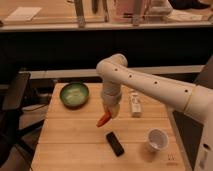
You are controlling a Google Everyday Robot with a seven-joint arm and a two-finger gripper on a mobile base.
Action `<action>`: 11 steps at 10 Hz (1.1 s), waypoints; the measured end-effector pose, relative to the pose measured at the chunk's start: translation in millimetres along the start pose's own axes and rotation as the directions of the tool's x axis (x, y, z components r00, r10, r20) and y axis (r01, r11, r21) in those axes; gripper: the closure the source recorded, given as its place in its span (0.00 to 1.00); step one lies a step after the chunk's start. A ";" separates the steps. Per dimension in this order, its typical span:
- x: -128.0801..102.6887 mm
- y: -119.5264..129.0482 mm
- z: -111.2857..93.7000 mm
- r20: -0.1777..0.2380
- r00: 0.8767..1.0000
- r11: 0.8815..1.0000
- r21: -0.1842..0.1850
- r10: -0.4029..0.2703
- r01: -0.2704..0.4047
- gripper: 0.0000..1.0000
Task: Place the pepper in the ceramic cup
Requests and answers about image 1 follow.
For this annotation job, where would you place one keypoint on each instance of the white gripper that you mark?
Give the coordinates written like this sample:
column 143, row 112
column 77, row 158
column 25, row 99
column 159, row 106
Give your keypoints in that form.
column 111, row 107

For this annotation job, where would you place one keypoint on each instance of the orange red pepper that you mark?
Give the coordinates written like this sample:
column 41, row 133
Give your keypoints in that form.
column 104, row 119

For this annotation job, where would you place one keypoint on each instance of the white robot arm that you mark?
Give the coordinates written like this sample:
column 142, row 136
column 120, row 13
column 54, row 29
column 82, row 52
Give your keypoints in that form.
column 191, row 99

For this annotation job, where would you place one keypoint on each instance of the green ceramic bowl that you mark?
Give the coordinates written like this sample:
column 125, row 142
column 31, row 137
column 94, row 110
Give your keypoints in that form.
column 74, row 94

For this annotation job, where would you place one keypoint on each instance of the white bottle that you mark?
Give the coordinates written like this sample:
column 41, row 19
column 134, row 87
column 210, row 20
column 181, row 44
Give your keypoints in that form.
column 135, row 104

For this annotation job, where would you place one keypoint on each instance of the black rectangular phone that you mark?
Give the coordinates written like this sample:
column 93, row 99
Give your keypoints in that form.
column 115, row 144

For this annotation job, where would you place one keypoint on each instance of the black office chair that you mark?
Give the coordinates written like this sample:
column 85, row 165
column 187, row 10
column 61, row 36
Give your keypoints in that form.
column 10, row 113

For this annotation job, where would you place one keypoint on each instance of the white paper sheet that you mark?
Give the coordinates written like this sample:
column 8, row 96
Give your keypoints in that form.
column 23, row 14

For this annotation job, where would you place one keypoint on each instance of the metal shelf post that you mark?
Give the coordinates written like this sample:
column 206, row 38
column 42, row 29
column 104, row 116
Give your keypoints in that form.
column 80, row 13
column 136, row 12

